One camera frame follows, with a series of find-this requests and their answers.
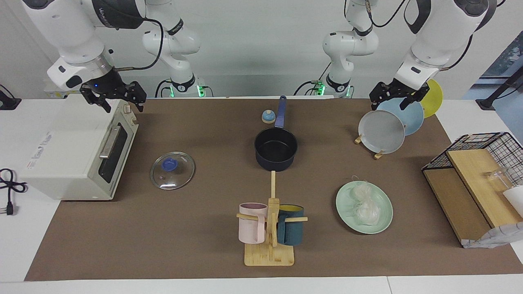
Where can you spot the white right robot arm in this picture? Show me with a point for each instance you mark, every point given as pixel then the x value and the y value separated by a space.
pixel 69 32

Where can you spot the brown table mat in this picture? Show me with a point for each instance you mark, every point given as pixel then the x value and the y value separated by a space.
pixel 184 245

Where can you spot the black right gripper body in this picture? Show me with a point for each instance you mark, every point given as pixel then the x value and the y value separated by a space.
pixel 107 85

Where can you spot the light blue plate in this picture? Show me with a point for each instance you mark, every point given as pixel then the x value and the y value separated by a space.
pixel 412 118

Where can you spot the grey marbled cloth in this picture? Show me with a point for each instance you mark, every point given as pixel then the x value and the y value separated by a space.
pixel 490 239

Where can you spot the wooden mug tree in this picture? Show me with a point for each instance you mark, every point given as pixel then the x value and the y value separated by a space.
pixel 269 257

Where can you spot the light green plate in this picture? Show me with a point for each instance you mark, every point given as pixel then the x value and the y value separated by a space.
pixel 347 212

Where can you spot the wooden plate rack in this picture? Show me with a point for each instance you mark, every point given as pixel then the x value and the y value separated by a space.
pixel 378 155

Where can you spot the pink mug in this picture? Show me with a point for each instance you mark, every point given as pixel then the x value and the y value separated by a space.
pixel 251 228

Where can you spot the white cup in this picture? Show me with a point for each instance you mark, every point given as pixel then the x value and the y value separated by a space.
pixel 515 198

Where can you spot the black table clamp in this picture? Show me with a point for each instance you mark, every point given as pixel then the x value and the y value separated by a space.
pixel 8 103

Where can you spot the black metal stand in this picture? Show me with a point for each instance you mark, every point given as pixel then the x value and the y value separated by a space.
pixel 486 103

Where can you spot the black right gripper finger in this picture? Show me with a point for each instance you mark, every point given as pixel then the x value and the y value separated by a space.
pixel 90 94
pixel 137 93

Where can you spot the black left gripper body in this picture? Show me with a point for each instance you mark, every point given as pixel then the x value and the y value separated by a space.
pixel 396 90

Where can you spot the glass lid with blue knob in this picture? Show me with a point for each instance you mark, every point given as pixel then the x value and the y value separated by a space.
pixel 179 175

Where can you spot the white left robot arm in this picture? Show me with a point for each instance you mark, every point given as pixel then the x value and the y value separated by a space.
pixel 437 36

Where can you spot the dark blue saucepan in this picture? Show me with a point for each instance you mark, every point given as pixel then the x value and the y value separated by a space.
pixel 276 161

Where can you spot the dark teal mug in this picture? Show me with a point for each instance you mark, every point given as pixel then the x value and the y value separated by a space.
pixel 292 232

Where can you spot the yellow plate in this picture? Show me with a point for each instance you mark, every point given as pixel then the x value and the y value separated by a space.
pixel 435 100

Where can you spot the clear glass cup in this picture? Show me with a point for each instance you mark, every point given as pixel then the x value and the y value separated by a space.
pixel 498 177

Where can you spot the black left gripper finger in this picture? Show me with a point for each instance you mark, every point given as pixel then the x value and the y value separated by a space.
pixel 419 96
pixel 376 96

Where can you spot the grey plate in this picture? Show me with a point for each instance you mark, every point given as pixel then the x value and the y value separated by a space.
pixel 382 132

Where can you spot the white toaster oven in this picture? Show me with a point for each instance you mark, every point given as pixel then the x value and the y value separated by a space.
pixel 61 155

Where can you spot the white vermicelli bundle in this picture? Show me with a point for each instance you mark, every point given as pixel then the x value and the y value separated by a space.
pixel 365 208

